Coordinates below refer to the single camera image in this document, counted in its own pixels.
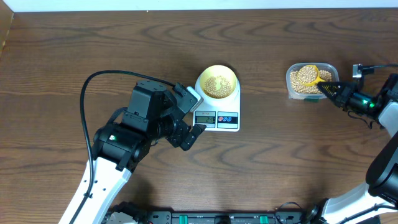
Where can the soybeans in scoop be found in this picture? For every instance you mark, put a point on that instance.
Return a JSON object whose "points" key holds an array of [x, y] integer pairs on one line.
{"points": [[307, 74]]}

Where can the soybeans in bowl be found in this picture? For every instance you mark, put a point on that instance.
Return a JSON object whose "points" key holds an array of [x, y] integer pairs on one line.
{"points": [[218, 87]]}

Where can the yellow measuring scoop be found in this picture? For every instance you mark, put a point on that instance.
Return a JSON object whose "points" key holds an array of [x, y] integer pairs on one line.
{"points": [[318, 80]]}

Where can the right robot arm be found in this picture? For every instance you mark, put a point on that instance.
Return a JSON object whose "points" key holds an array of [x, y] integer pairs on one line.
{"points": [[378, 194]]}

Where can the pale yellow bowl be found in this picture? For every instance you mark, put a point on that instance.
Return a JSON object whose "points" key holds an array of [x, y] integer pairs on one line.
{"points": [[218, 70]]}

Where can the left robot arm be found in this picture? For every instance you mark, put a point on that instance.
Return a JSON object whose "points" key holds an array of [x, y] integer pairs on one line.
{"points": [[154, 112]]}

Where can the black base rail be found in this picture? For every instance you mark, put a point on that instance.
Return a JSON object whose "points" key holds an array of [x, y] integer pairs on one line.
{"points": [[127, 212]]}

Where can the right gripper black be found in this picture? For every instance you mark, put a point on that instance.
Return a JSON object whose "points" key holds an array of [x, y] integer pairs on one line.
{"points": [[343, 96]]}

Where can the soybeans in container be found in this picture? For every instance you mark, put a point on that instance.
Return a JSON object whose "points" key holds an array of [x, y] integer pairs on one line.
{"points": [[299, 88]]}

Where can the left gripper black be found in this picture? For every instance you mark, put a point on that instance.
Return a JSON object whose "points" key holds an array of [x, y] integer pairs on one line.
{"points": [[181, 134]]}

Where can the white digital kitchen scale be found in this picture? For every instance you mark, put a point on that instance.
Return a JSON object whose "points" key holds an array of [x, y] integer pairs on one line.
{"points": [[218, 114]]}

